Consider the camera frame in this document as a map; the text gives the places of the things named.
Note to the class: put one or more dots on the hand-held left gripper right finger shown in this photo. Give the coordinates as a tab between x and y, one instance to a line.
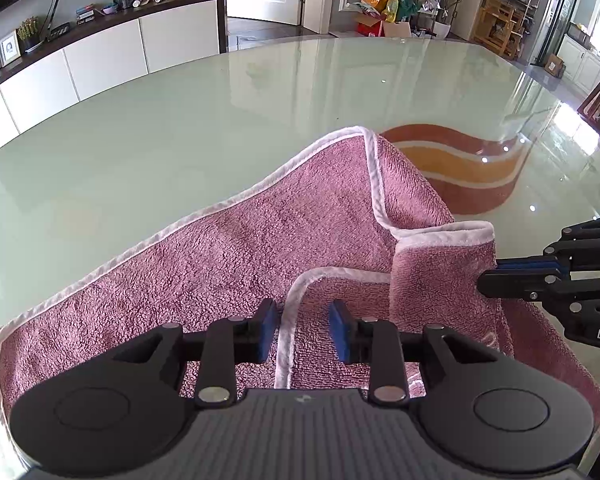
341	332

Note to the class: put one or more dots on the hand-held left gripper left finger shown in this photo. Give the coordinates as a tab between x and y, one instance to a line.
267	330

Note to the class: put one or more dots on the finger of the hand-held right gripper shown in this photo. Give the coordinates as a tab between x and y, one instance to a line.
580	250
520	284

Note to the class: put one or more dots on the pink towel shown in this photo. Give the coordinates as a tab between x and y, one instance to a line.
230	260

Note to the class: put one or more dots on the white kitchen cabinet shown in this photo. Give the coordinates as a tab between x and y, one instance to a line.
580	62

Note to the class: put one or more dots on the stacked wooden chairs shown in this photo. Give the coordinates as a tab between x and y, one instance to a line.
497	22

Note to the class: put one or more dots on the white flower pot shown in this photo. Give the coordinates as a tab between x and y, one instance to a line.
440	30

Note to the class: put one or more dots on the cardboard box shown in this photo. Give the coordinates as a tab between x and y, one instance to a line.
380	27

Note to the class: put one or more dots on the green bag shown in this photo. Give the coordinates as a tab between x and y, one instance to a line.
409	5

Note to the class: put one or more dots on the yellow snack bag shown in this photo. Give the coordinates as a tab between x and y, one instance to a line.
377	2

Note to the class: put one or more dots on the white sideboard cabinet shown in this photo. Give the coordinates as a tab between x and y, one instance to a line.
105	50

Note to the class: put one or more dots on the purple bowl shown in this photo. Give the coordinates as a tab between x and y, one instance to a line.
110	8

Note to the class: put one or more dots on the stack of books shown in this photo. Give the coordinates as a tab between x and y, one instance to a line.
85	15

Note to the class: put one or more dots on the small cactus in dark pot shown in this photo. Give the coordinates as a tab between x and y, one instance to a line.
30	35

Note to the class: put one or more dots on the large silver photo frame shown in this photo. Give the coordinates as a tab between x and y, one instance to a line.
10	48

